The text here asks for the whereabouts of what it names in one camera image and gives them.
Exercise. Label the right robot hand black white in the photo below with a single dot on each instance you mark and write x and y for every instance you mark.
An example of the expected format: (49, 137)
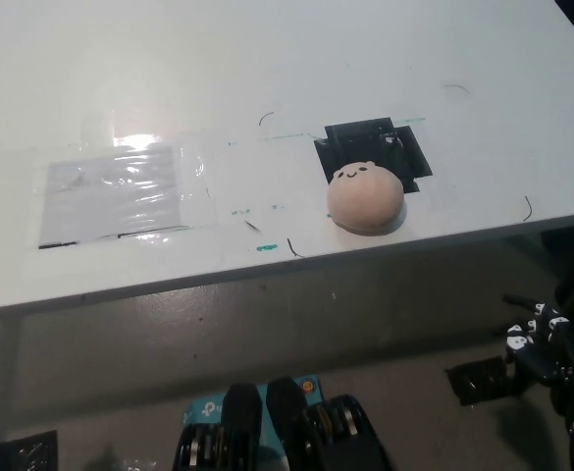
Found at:
(551, 353)

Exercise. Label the pink dumpling toy smiling face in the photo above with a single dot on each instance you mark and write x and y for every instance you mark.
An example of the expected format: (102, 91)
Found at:
(365, 201)

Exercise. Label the black robot torso blocks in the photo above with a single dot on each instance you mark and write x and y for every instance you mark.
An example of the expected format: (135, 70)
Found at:
(286, 432)

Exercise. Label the black tape mask patch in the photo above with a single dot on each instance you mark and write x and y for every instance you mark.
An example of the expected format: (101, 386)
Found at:
(355, 144)

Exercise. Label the teal router box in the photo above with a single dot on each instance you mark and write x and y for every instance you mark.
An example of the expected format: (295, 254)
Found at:
(205, 409)

